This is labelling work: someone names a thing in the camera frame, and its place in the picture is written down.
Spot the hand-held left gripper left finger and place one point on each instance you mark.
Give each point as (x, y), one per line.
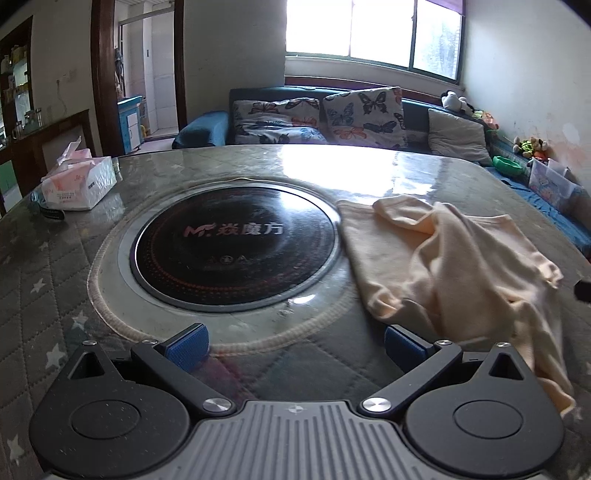
(187, 347)

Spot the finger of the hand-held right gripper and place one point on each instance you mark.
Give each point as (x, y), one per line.
(583, 290)

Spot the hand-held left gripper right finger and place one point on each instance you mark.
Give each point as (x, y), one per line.
(402, 347)

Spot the cream knit garment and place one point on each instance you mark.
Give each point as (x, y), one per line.
(438, 277)

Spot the clear plastic storage box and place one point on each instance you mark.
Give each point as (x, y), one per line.
(551, 184)

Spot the round black induction cooktop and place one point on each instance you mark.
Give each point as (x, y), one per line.
(235, 244)

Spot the green plastic bowl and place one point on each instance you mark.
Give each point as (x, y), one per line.
(508, 166)

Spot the colourful plush toys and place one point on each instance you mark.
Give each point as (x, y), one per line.
(531, 146)

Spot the black wristband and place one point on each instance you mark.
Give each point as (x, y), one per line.
(51, 213)

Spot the white tissue box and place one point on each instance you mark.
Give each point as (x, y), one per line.
(87, 184)

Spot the green and orange toy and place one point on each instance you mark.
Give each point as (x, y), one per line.
(487, 121)

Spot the plain grey pillow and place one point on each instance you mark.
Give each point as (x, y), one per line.
(457, 136)

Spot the blue sofa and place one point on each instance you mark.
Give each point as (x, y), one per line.
(203, 129)

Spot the panda plush toy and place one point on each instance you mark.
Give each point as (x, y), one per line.
(455, 101)

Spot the small blue cabinet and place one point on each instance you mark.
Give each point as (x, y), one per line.
(130, 124)

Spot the butterfly print pillow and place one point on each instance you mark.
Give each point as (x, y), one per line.
(364, 115)
(272, 122)

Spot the dark wooden cabinet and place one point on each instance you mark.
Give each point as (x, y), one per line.
(51, 134)

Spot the window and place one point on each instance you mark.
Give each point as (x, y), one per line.
(369, 32)

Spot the dark wooden door frame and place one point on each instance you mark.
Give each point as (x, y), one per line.
(104, 78)

